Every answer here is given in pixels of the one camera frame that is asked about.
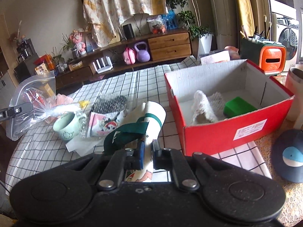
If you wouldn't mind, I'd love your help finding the blue plastic bag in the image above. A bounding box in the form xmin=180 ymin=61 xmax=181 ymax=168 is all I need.
xmin=161 ymin=10 xmax=178 ymax=30

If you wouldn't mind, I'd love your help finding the black cylindrical speaker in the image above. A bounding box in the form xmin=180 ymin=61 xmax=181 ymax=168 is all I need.
xmin=123 ymin=24 xmax=135 ymax=40

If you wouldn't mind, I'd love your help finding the pink toy backpack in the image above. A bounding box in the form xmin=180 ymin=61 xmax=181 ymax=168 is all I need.
xmin=123 ymin=47 xmax=136 ymax=65

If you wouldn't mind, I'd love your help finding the clear zip plastic bag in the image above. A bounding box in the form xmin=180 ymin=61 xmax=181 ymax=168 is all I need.
xmin=5 ymin=71 xmax=82 ymax=141

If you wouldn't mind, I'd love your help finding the wooden tv cabinet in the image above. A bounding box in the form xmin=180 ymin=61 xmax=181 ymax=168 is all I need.
xmin=55 ymin=29 xmax=193 ymax=90

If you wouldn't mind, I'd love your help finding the bag of snacks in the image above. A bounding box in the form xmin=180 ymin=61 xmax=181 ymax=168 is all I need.
xmin=147 ymin=15 xmax=166 ymax=34

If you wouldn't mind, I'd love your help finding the red cardboard box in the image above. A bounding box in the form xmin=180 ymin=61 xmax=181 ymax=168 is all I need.
xmin=164 ymin=59 xmax=293 ymax=155

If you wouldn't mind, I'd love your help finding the orange green desk organizer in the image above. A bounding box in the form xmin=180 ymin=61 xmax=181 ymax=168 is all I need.
xmin=240 ymin=38 xmax=287 ymax=75

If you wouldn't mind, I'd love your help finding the steel travel tumbler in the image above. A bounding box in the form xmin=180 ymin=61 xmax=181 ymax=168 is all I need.
xmin=285 ymin=67 xmax=302 ymax=129

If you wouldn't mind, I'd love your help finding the white knitted cloth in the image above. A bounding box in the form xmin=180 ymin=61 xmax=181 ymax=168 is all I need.
xmin=191 ymin=90 xmax=226 ymax=125

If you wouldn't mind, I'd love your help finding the cartoon printed pouch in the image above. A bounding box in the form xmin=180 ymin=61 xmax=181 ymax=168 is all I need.
xmin=87 ymin=111 xmax=124 ymax=137

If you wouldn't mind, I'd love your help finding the bubble wrap sheet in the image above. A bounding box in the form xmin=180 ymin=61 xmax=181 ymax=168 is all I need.
xmin=91 ymin=95 xmax=127 ymax=114

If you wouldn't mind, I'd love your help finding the purple kettlebell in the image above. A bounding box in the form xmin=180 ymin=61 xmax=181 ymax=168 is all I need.
xmin=134 ymin=42 xmax=151 ymax=63

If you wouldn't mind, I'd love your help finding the golden curtain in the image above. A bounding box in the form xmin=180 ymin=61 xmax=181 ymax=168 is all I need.
xmin=236 ymin=0 xmax=255 ymax=39

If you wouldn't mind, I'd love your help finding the navy whale cap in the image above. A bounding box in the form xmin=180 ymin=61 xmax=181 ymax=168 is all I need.
xmin=271 ymin=129 xmax=303 ymax=183

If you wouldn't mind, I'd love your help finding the washing machine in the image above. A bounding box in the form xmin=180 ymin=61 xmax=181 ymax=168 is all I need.
xmin=270 ymin=0 xmax=299 ymax=72

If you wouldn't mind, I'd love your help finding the floral cloth over tv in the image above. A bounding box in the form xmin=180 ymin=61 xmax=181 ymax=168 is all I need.
xmin=83 ymin=0 xmax=166 ymax=48

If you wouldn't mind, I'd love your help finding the light green ceramic mug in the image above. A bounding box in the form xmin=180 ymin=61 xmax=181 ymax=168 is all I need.
xmin=53 ymin=112 xmax=87 ymax=141

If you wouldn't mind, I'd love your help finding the yellow soft object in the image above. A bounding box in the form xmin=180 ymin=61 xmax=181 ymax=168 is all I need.
xmin=79 ymin=100 xmax=89 ymax=109

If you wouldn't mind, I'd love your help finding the white wifi router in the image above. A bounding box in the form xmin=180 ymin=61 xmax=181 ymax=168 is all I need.
xmin=92 ymin=56 xmax=113 ymax=74

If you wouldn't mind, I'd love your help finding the pink doll figurine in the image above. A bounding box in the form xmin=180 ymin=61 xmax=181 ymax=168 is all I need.
xmin=69 ymin=30 xmax=86 ymax=55

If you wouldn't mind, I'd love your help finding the green sponge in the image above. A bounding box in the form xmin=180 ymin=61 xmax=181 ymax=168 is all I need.
xmin=223 ymin=96 xmax=257 ymax=118

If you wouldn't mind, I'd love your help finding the potted green plant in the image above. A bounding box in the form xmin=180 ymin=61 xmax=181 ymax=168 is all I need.
xmin=166 ymin=0 xmax=213 ymax=58

